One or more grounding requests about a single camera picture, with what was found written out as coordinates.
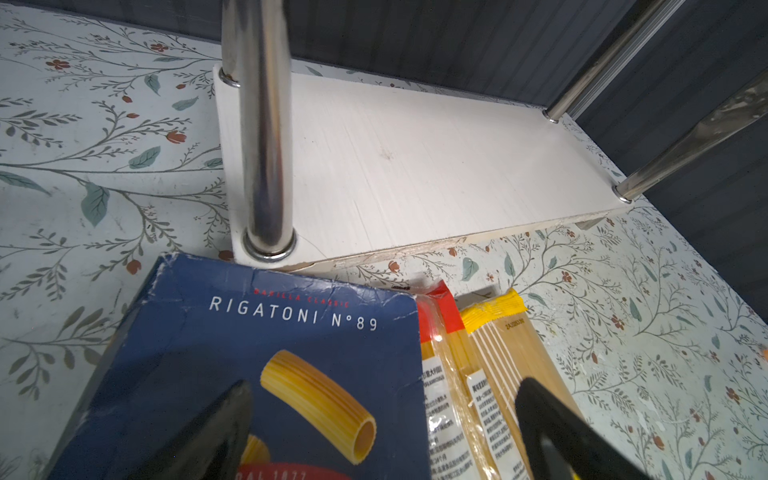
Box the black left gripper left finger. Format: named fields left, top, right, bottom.
left=128, top=380, right=253, bottom=479

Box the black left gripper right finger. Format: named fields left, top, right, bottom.
left=515, top=377, right=648, bottom=479

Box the red spaghetti bag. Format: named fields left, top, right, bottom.
left=416, top=281, right=500, bottom=479

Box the white two-tier shelf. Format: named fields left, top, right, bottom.
left=213, top=1, right=767, bottom=271

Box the yellow Pastatime spaghetti bag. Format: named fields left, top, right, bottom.
left=460, top=291, right=581, bottom=479

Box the blue rigatoni pasta box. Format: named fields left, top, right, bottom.
left=45, top=254, right=430, bottom=479

